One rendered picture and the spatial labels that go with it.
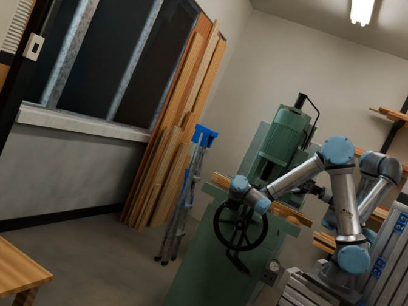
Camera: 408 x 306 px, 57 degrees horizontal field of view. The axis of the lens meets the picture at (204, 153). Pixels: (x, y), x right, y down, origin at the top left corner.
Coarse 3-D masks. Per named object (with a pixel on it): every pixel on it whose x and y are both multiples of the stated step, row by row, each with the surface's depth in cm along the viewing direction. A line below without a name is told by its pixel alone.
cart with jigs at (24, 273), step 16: (0, 240) 138; (0, 256) 128; (16, 256) 132; (0, 272) 120; (16, 272) 124; (32, 272) 128; (48, 272) 132; (0, 288) 113; (16, 288) 117; (32, 288) 127; (16, 304) 128
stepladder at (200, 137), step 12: (204, 132) 303; (216, 132) 311; (204, 144) 304; (192, 156) 305; (204, 156) 320; (192, 168) 304; (192, 180) 306; (180, 192) 307; (192, 192) 319; (180, 204) 305; (180, 216) 309; (168, 228) 308; (180, 228) 321; (180, 240) 328; (168, 252) 307
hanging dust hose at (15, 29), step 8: (24, 0) 171; (24, 8) 173; (16, 16) 171; (24, 16) 176; (16, 24) 173; (8, 32) 171; (16, 32) 174; (8, 40) 172; (16, 40) 177; (8, 48) 174; (0, 56) 172; (8, 56) 176; (8, 64) 178
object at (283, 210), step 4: (220, 180) 233; (224, 180) 232; (220, 184) 233; (224, 184) 232; (228, 184) 232; (280, 208) 225; (284, 208) 225; (280, 212) 225; (284, 212) 225; (288, 212) 224; (292, 212) 224; (296, 216) 223; (300, 216) 223; (300, 220) 223; (304, 220) 222; (308, 220) 222; (304, 224) 222; (308, 224) 222
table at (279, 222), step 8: (208, 184) 219; (216, 184) 227; (208, 192) 219; (216, 192) 218; (224, 192) 217; (224, 200) 217; (240, 208) 205; (256, 216) 204; (272, 216) 211; (280, 216) 216; (272, 224) 211; (280, 224) 210; (288, 224) 209; (288, 232) 209; (296, 232) 208
